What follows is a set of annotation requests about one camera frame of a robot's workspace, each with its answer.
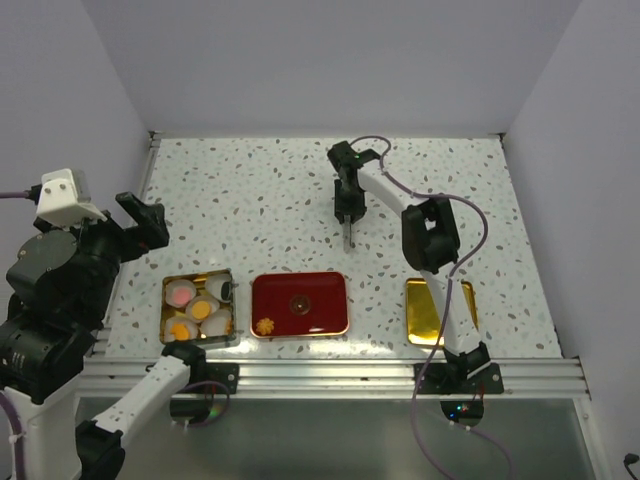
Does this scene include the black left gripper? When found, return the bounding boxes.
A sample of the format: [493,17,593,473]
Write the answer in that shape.
[36,189,169,321]

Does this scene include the silver metal tongs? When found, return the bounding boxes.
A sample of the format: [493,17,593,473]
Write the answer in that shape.
[343,217,354,252]

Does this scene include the pink round cookie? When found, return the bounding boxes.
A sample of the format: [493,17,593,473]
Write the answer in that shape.
[167,286,193,308]

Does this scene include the round yellow biscuit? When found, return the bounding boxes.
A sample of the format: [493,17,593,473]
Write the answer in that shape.
[190,300,212,321]

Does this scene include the black sandwich cookie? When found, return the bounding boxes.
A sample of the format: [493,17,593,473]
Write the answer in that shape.
[216,281,233,303]

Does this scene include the orange leaf cookie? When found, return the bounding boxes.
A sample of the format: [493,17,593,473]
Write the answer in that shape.
[170,323,191,341]

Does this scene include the yellow swirl cookie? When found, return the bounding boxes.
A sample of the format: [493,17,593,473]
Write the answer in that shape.
[254,318,275,336]

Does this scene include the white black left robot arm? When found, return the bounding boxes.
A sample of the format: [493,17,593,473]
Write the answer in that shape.
[1,192,208,479]

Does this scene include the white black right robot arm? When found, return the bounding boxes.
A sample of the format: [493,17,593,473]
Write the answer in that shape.
[327,135,491,393]

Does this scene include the white paper cupcake liner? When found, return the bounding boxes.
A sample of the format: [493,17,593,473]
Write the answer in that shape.
[163,316,199,343]
[164,279,197,309]
[205,275,233,302]
[200,309,232,337]
[185,295,220,323]

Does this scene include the green christmas cookie tin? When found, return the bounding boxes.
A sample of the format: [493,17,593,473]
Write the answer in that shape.
[159,269,236,345]

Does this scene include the red lacquer tray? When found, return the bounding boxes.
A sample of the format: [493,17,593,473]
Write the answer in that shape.
[251,271,350,339]

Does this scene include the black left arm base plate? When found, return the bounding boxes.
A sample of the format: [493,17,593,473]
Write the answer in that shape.
[185,363,240,395]

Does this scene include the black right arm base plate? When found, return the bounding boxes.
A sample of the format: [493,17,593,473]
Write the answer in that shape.
[413,363,505,396]

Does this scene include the aluminium table frame rail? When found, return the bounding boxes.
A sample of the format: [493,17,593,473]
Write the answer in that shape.
[80,134,589,399]

